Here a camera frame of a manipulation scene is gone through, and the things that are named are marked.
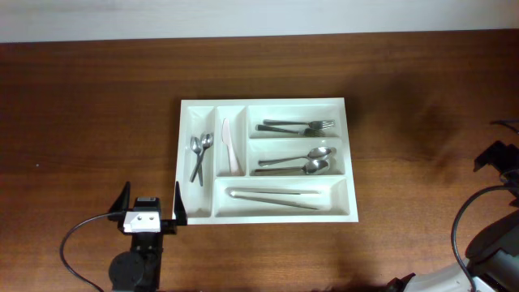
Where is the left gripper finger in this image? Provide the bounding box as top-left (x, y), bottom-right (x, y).
top-left (173, 181), bottom-right (187, 226)
top-left (109, 182), bottom-right (131, 213)

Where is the pink plastic knife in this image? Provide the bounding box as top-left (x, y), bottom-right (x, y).
top-left (222, 118), bottom-right (242, 176)

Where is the small metal teaspoon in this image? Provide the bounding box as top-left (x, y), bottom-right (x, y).
top-left (191, 136), bottom-right (204, 187)
top-left (190, 133), bottom-right (213, 185)

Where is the metal spoon bottom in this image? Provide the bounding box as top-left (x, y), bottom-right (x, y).
top-left (252, 160), bottom-right (329, 175)

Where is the metal spoon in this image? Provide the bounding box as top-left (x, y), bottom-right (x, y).
top-left (258, 146), bottom-right (337, 167)
top-left (252, 160), bottom-right (329, 175)

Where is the metal fork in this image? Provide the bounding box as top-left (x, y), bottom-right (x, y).
top-left (255, 124), bottom-right (326, 137)
top-left (263, 119), bottom-right (336, 130)

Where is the metal fork top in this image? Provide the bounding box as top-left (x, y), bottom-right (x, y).
top-left (263, 119), bottom-right (336, 130)

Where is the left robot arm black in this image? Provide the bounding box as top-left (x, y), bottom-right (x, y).
top-left (108, 182), bottom-right (187, 291)

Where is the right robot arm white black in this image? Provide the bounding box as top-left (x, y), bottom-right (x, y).
top-left (382, 140), bottom-right (518, 292)

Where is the white plastic cutlery tray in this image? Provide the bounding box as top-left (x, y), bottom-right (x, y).
top-left (176, 98), bottom-right (358, 225)

